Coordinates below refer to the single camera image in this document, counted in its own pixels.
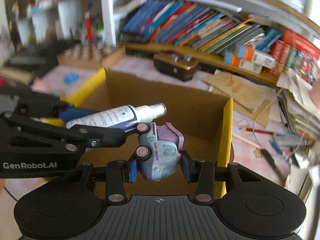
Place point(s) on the yellow cardboard box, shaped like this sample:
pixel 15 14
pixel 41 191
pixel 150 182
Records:
pixel 204 118

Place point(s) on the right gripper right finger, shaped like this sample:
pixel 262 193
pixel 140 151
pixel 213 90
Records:
pixel 200 172

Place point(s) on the white spray bottle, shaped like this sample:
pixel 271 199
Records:
pixel 124 117

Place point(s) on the brown effects pedal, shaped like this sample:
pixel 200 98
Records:
pixel 175 64

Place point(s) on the grey purple toy truck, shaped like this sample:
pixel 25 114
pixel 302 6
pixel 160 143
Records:
pixel 159 150

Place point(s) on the white bookshelf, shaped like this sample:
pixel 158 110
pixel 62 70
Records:
pixel 296 28

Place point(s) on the pink checkered tablecloth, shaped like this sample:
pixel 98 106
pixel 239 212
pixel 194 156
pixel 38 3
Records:
pixel 240 151

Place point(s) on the row of leaning books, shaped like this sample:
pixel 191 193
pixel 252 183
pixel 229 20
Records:
pixel 198 26

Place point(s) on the blue plastic bag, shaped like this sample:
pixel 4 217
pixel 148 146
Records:
pixel 70 78

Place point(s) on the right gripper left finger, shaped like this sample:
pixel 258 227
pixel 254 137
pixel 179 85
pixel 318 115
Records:
pixel 118 173

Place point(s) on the orange white medicine box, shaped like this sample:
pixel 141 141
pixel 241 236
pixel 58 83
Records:
pixel 250 54

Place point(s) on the stack of papers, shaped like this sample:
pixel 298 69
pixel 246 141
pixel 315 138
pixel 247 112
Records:
pixel 302 116

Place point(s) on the red pencil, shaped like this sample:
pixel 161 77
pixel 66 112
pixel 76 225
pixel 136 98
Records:
pixel 248 129

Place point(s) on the wooden chess board box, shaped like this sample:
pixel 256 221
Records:
pixel 93 56

